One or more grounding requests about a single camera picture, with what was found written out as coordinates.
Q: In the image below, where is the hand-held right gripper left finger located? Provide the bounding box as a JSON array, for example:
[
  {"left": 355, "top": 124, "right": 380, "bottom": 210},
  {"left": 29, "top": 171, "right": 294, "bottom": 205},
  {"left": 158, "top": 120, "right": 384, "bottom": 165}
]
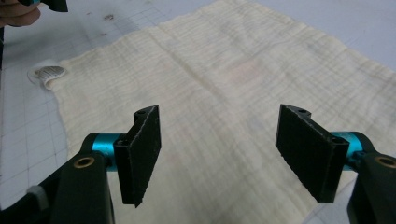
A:
[{"left": 113, "top": 105, "right": 163, "bottom": 209}]

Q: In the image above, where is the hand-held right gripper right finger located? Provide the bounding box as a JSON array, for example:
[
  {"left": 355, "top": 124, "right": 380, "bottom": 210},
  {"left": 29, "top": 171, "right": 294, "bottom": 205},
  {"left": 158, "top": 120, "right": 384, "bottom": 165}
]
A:
[{"left": 275, "top": 104, "right": 350, "bottom": 204}]

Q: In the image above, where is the cream muslin cloth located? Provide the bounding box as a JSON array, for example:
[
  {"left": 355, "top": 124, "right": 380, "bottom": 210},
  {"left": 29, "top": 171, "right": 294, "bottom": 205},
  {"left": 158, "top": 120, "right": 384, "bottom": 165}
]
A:
[{"left": 27, "top": 0, "right": 396, "bottom": 224}]

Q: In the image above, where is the white grid mat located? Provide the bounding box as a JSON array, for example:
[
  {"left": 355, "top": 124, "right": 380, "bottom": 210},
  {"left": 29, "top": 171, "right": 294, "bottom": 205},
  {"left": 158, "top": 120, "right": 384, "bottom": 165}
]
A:
[{"left": 0, "top": 0, "right": 396, "bottom": 224}]

